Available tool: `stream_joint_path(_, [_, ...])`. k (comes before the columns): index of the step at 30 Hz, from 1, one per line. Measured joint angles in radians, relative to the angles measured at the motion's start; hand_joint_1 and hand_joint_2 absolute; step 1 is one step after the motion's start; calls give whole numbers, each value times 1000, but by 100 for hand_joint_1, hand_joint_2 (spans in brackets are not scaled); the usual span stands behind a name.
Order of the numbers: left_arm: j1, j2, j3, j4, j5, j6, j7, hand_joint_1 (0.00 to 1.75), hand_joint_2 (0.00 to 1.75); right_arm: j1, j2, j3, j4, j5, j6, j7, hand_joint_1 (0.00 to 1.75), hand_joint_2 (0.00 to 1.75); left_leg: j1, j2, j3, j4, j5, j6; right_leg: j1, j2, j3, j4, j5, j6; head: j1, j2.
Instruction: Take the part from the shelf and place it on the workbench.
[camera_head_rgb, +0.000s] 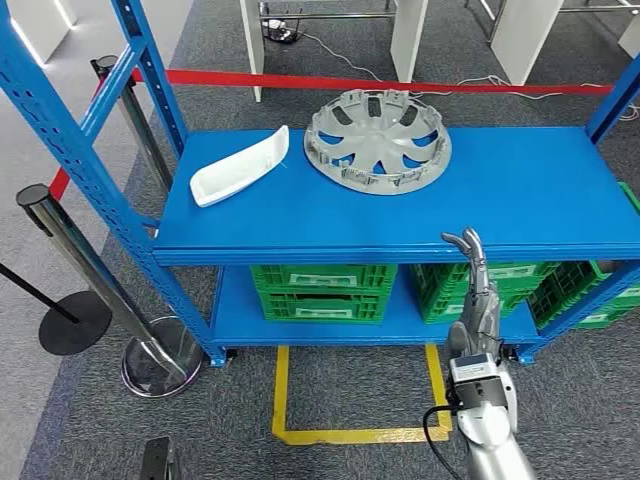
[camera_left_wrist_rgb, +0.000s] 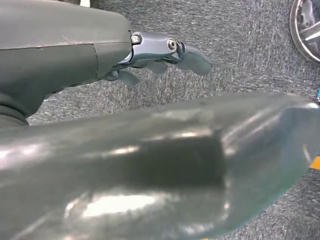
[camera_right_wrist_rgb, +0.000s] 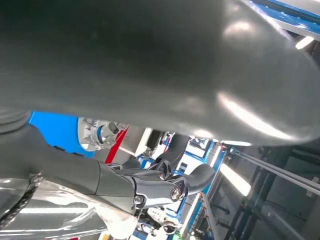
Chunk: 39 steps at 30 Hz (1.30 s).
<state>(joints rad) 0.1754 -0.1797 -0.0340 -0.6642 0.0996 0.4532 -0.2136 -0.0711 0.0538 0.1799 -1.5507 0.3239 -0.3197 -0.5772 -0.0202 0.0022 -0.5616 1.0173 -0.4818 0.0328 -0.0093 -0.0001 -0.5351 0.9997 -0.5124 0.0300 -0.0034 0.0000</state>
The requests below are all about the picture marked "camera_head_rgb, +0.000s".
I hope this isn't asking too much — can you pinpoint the white plastic mirror cover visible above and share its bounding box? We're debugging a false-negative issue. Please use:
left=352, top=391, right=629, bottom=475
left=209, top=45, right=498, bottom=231
left=189, top=125, right=291, bottom=209

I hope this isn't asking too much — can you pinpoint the white floor cable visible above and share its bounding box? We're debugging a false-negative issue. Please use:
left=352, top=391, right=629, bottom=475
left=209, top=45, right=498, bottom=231
left=300, top=31, right=640, bottom=122

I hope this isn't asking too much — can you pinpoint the red barrier belt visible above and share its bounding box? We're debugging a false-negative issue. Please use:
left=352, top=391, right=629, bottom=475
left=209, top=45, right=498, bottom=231
left=48, top=166, right=72, bottom=202
left=131, top=68, right=615, bottom=97

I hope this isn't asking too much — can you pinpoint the blue metal shelf rack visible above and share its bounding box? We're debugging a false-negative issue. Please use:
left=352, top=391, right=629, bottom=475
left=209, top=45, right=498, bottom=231
left=0, top=0, right=640, bottom=369

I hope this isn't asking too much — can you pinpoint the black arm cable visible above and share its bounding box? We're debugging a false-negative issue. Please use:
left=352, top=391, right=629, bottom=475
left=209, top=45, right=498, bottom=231
left=423, top=404, right=469, bottom=480

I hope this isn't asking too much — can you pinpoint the white illuminated plinth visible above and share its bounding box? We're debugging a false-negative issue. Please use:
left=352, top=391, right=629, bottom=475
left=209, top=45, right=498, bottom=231
left=5, top=0, right=79, bottom=66

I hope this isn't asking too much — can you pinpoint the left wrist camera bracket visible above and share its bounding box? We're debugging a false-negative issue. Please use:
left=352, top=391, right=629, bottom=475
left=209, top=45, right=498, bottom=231
left=140, top=437, right=181, bottom=480

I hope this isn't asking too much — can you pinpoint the black power strip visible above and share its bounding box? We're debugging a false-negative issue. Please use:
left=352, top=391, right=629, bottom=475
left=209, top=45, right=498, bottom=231
left=261, top=17, right=304, bottom=46

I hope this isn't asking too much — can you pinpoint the green plastic crate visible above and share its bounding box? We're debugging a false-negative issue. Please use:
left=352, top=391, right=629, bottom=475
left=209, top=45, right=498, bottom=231
left=257, top=290, right=392, bottom=325
left=410, top=262, right=561, bottom=325
left=526, top=181, right=640, bottom=331
left=250, top=264, right=398, bottom=296

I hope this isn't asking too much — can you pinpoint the black stanchion post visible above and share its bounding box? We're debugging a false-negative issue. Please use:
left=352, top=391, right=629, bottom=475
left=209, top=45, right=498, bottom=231
left=0, top=262, right=113, bottom=357

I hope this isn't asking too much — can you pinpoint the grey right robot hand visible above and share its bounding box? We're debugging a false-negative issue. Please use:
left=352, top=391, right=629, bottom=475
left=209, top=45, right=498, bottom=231
left=441, top=227, right=503, bottom=362

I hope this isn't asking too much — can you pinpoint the white desk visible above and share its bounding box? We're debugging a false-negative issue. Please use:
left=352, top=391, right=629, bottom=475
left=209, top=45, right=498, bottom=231
left=463, top=0, right=640, bottom=86
left=239, top=0, right=429, bottom=103

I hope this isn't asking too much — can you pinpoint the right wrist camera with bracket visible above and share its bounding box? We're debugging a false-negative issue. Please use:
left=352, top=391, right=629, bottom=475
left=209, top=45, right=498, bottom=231
left=446, top=352, right=507, bottom=412

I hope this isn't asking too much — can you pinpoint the yellow floor tape outline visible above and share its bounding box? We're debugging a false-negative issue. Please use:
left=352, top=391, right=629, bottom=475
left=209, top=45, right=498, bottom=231
left=271, top=344, right=454, bottom=446

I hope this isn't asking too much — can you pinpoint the grey plastic wheel hubcap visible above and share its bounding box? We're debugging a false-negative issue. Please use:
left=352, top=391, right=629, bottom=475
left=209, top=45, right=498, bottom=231
left=303, top=89, right=453, bottom=196

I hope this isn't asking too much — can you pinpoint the chrome stanchion post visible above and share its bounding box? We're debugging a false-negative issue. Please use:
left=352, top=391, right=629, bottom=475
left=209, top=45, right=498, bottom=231
left=91, top=55, right=174, bottom=193
left=16, top=184, right=205, bottom=399

